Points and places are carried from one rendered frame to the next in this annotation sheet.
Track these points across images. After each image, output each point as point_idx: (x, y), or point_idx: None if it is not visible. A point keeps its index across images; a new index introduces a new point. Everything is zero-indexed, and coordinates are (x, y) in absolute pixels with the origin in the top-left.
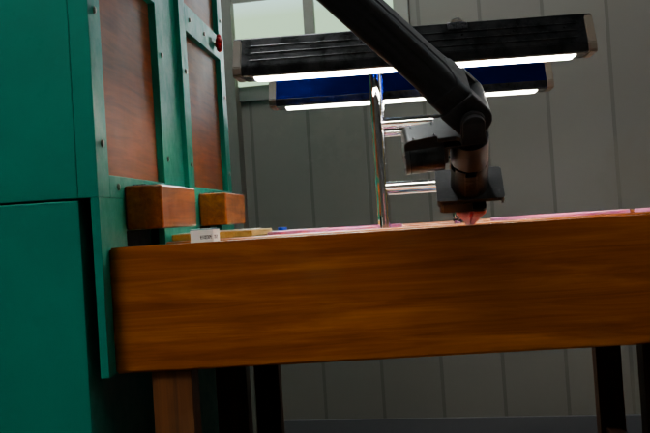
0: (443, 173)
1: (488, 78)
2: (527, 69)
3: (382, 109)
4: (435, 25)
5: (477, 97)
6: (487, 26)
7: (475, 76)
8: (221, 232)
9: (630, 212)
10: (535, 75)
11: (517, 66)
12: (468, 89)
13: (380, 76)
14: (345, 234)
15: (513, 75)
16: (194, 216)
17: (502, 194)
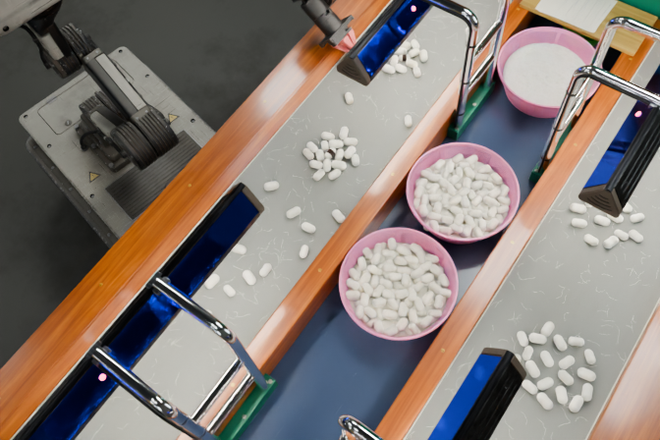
0: (347, 18)
1: (617, 139)
2: (605, 170)
3: (497, 15)
4: None
5: None
6: (392, 4)
7: (627, 129)
8: None
9: (477, 273)
10: (593, 178)
11: (614, 161)
12: None
13: None
14: None
15: (606, 159)
16: None
17: (319, 43)
